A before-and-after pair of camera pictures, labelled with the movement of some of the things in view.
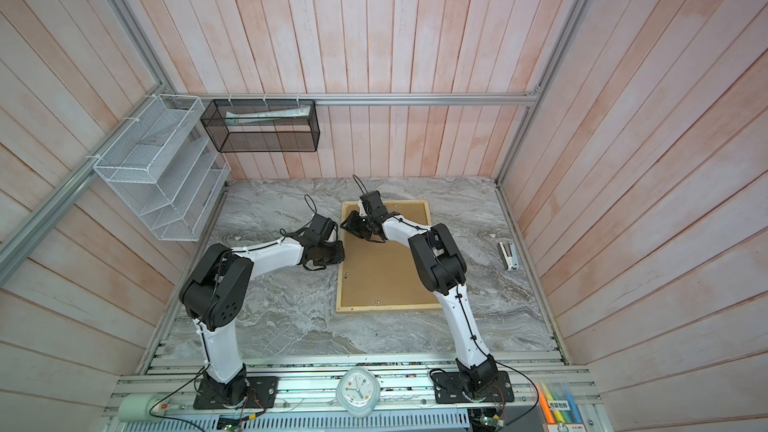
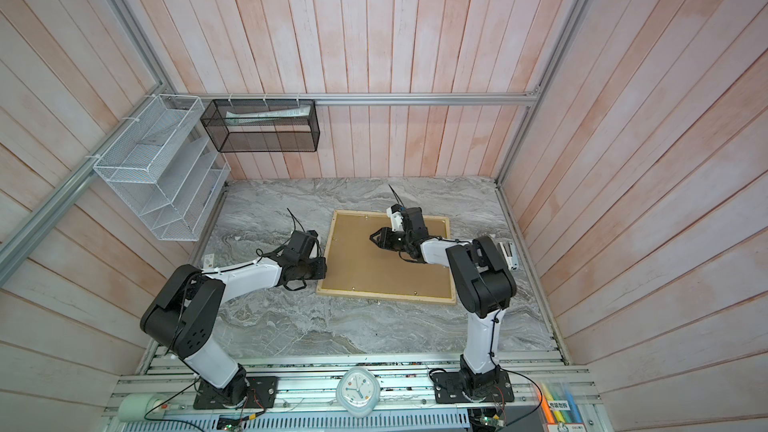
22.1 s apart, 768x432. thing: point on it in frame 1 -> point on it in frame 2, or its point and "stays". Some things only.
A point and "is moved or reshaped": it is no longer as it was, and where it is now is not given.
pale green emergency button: x=136 y=406 stays
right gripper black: x=352 y=224 -> x=385 y=238
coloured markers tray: x=559 y=408 stays
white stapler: x=508 y=252 stays
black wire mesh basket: x=262 y=125 stays
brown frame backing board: x=383 y=274 is moved or reshaped
